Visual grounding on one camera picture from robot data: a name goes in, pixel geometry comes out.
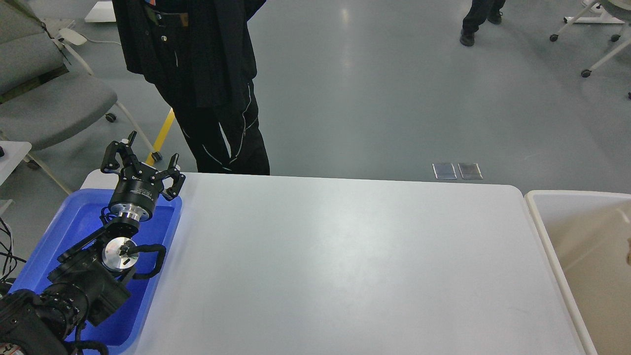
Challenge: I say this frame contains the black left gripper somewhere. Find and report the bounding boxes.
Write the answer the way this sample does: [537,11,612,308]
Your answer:
[101,131,186,220]

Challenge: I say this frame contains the metal floor plate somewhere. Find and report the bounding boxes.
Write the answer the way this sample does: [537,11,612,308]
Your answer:
[432,163,458,180]
[458,163,483,180]

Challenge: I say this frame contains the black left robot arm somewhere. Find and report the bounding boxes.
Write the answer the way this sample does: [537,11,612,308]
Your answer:
[1,131,186,355]

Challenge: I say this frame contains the grey office chair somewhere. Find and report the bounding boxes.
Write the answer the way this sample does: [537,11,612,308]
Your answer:
[0,0,162,179]

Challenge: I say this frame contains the person in black clothes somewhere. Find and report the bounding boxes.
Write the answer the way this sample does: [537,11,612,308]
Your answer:
[112,0,270,176]

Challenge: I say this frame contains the left metal floor plate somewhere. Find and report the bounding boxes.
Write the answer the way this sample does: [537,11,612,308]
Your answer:
[432,163,458,180]

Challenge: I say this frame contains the white side table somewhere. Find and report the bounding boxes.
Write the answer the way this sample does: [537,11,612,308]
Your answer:
[0,140,32,185]

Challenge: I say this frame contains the beige plastic bin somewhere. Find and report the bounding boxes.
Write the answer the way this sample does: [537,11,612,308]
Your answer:
[525,190,631,355]

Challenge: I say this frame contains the right metal floor plate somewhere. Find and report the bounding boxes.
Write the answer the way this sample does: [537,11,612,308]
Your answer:
[458,163,483,180]

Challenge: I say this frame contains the yellow floor tape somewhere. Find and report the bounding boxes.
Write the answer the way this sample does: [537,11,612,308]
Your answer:
[145,109,175,166]

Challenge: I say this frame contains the white power adapter with cable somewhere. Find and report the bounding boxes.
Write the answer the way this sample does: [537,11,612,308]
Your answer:
[59,28,120,46]

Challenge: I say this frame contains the white flat floor base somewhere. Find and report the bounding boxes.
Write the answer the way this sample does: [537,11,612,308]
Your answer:
[84,0,116,23]

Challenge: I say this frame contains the white chair base with castors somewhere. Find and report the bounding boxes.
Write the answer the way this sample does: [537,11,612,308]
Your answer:
[548,0,630,79]

